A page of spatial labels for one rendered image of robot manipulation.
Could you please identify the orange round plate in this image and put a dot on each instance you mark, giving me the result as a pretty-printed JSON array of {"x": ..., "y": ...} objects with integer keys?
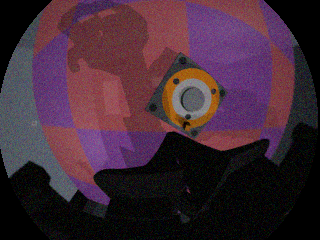
[{"x": 171, "y": 97}]

